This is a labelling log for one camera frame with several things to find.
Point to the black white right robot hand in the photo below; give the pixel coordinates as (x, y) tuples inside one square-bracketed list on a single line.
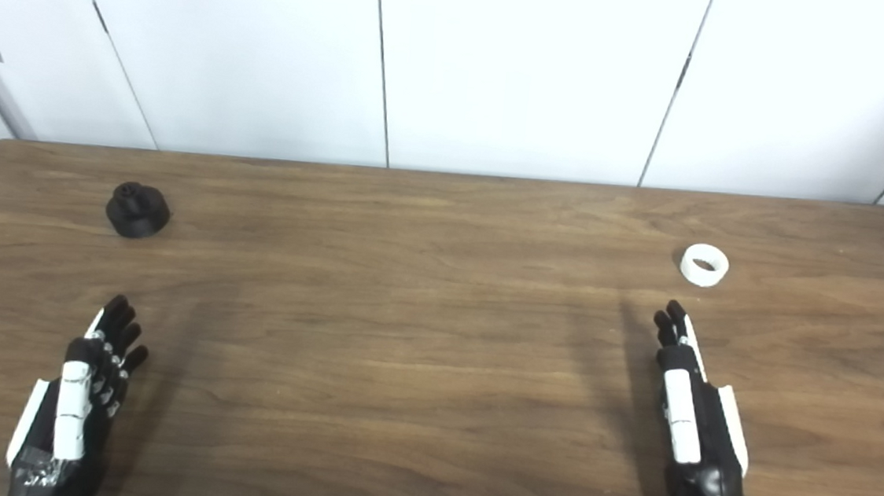
[(699, 434)]

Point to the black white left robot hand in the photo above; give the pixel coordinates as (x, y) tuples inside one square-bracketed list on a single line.
[(72, 408)]

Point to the round black plastic part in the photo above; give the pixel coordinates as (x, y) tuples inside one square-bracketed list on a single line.
[(137, 214)]

